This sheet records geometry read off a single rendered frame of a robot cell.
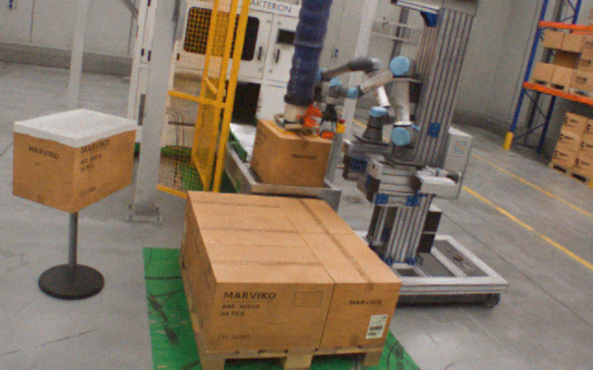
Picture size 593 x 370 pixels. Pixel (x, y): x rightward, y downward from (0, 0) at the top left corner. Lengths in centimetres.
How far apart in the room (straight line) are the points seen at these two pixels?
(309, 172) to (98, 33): 905
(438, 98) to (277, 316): 180
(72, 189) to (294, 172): 165
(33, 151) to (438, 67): 248
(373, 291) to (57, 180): 172
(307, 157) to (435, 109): 96
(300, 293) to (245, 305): 28
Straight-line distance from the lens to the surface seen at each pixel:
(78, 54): 613
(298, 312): 259
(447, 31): 344
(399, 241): 369
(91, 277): 335
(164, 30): 397
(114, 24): 1212
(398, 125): 308
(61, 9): 1224
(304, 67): 372
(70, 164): 266
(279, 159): 359
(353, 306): 269
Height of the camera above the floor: 171
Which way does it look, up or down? 16 degrees down
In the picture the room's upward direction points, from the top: 11 degrees clockwise
